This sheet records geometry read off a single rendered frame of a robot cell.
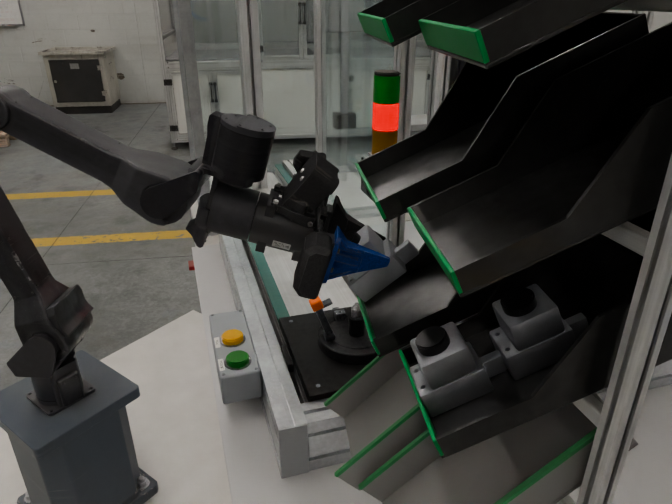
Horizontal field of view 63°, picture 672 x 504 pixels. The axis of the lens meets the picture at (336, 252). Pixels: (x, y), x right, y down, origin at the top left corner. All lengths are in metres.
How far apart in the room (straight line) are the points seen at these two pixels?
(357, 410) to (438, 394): 0.31
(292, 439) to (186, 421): 0.25
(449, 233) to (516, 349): 0.12
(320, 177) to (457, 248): 0.17
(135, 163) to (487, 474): 0.49
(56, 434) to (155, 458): 0.26
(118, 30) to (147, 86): 0.83
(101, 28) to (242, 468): 8.36
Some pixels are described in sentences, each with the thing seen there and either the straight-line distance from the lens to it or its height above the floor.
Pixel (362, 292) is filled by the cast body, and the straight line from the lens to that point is 0.63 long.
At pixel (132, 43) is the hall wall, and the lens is 8.95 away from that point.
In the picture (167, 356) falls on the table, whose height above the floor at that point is 0.86.
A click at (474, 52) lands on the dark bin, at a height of 1.52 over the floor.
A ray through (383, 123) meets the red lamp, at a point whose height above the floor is 1.33.
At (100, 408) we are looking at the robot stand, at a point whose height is 1.06.
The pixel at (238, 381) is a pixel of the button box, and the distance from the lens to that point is 0.98.
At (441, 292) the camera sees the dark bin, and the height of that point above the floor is 1.23.
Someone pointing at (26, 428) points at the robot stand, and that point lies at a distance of 0.81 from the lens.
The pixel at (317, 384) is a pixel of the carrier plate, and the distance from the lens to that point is 0.91.
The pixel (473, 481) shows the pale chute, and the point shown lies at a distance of 0.65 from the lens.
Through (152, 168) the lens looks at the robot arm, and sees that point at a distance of 0.60.
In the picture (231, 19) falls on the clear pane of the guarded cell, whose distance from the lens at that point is 2.13.
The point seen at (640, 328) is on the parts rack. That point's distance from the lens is 0.46.
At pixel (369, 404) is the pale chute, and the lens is 0.80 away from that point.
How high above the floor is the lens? 1.55
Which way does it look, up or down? 26 degrees down
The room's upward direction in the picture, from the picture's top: straight up
